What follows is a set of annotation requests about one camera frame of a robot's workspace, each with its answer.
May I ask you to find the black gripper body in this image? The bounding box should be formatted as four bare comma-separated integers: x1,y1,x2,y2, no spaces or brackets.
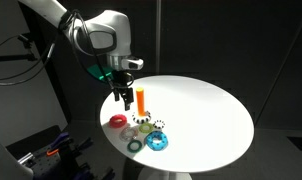
112,70,134,95

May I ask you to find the clear ring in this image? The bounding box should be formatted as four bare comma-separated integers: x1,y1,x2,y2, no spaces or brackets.
119,126,139,142

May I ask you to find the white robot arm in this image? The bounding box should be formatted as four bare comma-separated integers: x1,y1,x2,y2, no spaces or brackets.
18,0,134,111

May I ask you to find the orange pole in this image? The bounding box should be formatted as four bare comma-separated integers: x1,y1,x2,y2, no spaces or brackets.
136,87,145,116

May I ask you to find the white round table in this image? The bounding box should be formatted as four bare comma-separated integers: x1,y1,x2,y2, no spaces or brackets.
100,75,254,180

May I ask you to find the purple clamp with orange tip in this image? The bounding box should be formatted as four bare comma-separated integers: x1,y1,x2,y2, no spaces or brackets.
45,131,94,158

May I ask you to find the vertical metal strip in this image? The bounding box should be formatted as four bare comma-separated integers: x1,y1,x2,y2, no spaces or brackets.
155,0,162,74

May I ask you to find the perforated metal breadboard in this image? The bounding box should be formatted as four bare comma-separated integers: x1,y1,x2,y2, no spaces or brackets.
18,146,78,180

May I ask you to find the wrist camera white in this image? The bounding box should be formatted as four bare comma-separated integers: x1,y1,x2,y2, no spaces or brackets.
121,58,144,70

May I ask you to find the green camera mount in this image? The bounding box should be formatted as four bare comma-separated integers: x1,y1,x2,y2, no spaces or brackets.
88,65,113,80

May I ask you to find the red ring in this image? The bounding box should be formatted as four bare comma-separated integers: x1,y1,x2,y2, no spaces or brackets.
109,114,129,129

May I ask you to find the yellow-green ring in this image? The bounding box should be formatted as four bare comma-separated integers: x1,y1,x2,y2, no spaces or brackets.
139,122,156,134

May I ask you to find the small black white ring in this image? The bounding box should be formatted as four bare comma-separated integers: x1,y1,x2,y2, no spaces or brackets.
152,119,166,131

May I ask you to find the dark green ring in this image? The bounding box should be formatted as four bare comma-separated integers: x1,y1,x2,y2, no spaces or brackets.
126,139,144,154

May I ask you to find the blue dotted ring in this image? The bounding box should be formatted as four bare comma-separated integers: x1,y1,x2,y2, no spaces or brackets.
145,130,169,152

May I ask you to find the black cable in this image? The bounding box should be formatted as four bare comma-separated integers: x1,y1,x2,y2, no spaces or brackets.
0,9,125,93

